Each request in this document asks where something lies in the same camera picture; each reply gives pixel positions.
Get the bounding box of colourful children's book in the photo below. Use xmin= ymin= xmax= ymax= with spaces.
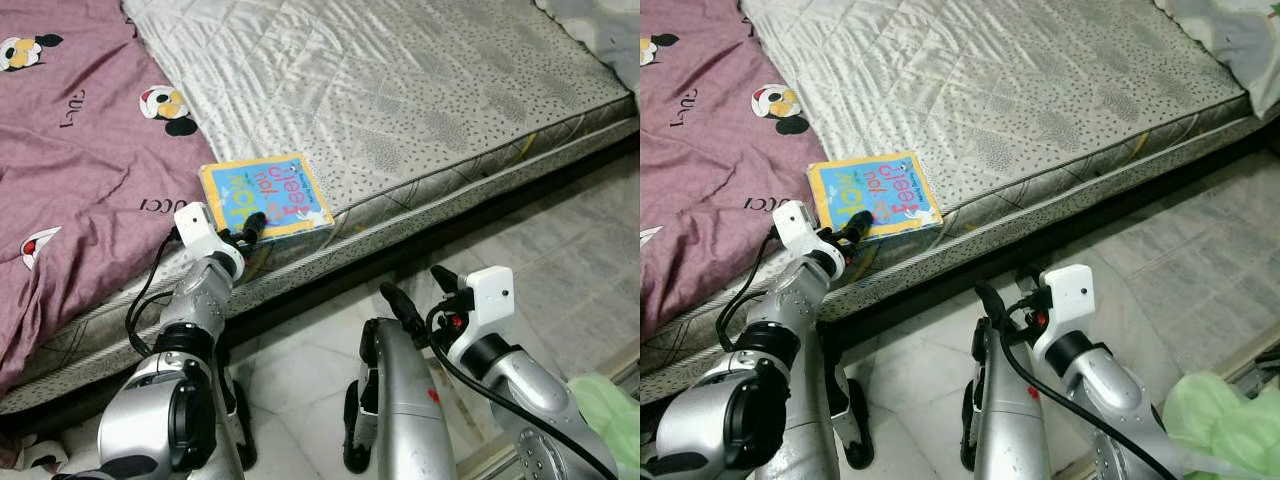
xmin=198 ymin=152 xmax=336 ymax=241
xmin=807 ymin=150 xmax=944 ymax=241

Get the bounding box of white pillow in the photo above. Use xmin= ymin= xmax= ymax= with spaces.
xmin=1155 ymin=0 xmax=1280 ymax=119
xmin=535 ymin=0 xmax=641 ymax=96

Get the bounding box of pink cartoon print blanket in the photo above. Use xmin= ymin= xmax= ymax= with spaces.
xmin=0 ymin=0 xmax=241 ymax=396
xmin=640 ymin=0 xmax=851 ymax=341

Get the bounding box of light green cloth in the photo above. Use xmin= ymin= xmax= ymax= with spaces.
xmin=1160 ymin=370 xmax=1280 ymax=480
xmin=565 ymin=372 xmax=641 ymax=480

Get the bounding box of dark bed frame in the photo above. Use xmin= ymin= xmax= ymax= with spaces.
xmin=820 ymin=118 xmax=1280 ymax=351
xmin=0 ymin=125 xmax=641 ymax=441

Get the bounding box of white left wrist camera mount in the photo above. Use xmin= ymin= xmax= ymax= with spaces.
xmin=172 ymin=202 xmax=236 ymax=263
xmin=772 ymin=200 xmax=835 ymax=259

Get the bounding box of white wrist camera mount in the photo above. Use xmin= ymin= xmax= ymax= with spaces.
xmin=772 ymin=200 xmax=835 ymax=259
xmin=1035 ymin=263 xmax=1096 ymax=336
xmin=462 ymin=265 xmax=516 ymax=336
xmin=172 ymin=202 xmax=236 ymax=263

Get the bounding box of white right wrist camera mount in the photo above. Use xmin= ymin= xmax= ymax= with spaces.
xmin=462 ymin=265 xmax=516 ymax=336
xmin=1035 ymin=263 xmax=1096 ymax=336

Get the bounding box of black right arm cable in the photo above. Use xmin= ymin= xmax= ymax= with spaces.
xmin=995 ymin=310 xmax=1166 ymax=480
xmin=425 ymin=305 xmax=621 ymax=480

